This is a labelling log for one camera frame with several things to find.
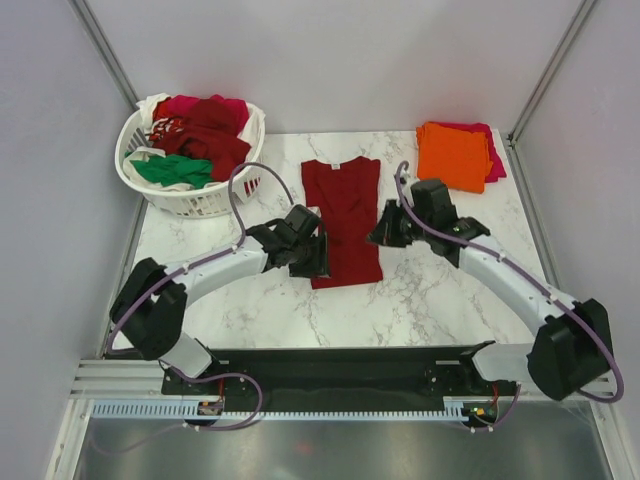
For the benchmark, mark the green t shirt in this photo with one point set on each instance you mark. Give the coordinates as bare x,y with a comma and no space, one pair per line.
173,170

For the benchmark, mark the white laundry basket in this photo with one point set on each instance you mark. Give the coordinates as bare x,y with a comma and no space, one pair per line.
203,203

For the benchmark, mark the white slotted cable duct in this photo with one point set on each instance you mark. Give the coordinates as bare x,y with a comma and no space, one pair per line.
192,410

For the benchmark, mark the folded orange t shirt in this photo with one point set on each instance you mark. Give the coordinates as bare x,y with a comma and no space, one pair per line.
459,159

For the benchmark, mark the folded pink t shirt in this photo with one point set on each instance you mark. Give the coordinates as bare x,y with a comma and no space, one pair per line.
497,170

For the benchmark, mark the pile of red shirts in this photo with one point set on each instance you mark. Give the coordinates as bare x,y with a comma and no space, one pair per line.
203,129

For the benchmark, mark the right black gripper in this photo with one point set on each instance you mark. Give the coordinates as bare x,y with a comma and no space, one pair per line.
383,233

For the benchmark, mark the right aluminium frame post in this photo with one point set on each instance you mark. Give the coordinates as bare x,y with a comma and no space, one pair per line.
567,41

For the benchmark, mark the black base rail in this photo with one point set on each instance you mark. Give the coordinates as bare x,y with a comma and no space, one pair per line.
324,380

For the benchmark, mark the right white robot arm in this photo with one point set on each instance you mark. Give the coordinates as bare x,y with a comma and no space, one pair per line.
572,349

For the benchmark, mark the dark red t shirt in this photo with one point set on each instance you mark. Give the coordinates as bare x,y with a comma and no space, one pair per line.
347,196

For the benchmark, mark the left aluminium frame post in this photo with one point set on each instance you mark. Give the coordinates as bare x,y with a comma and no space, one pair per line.
102,45

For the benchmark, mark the aluminium frame post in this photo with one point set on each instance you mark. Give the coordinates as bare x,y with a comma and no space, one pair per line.
102,45
567,41

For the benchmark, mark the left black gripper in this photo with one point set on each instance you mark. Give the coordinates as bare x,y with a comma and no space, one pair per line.
318,265

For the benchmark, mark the white cloth in basket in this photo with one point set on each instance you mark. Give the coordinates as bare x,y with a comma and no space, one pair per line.
251,134

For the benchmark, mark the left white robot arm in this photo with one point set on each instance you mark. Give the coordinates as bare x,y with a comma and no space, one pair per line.
150,308

